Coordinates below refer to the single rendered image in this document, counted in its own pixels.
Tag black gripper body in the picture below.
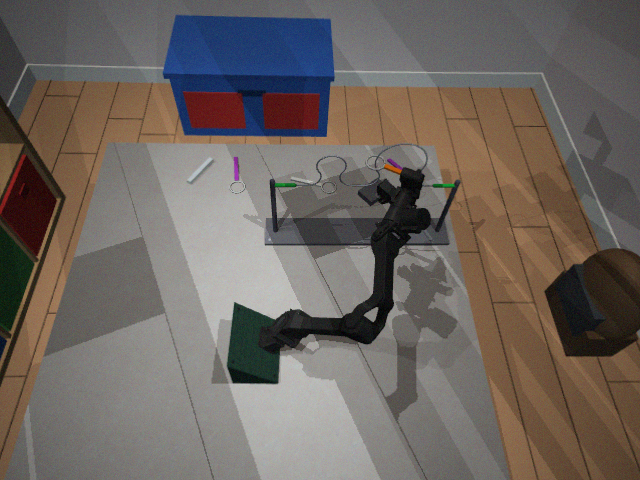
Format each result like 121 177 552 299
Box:
390 167 425 210

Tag brown handle with grey loop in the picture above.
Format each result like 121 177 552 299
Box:
365 155 402 175

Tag grey ring with straight handle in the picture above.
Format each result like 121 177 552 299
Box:
291 177 337 193

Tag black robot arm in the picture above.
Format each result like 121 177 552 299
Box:
258 179 431 354

